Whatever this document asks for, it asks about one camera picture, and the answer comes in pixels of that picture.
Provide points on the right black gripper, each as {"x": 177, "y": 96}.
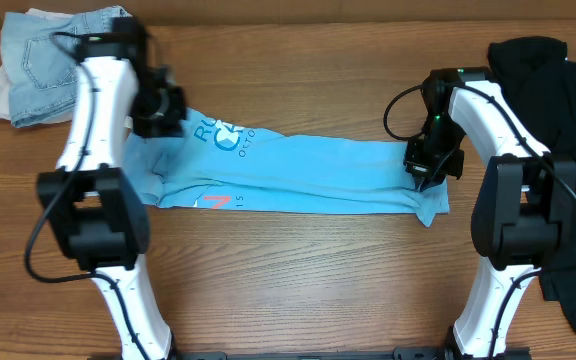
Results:
{"x": 423, "y": 166}

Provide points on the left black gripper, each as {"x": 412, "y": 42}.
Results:
{"x": 159, "y": 126}

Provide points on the light blue printed t-shirt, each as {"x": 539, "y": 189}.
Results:
{"x": 218, "y": 165}

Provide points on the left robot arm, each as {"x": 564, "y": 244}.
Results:
{"x": 95, "y": 214}

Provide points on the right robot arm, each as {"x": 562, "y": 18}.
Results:
{"x": 522, "y": 215}

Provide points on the folded light blue jeans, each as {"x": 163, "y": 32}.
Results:
{"x": 43, "y": 78}

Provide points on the black garment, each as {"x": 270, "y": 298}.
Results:
{"x": 539, "y": 83}

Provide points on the folded white garment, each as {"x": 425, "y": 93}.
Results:
{"x": 5, "y": 83}

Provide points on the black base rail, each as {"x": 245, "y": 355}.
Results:
{"x": 308, "y": 356}

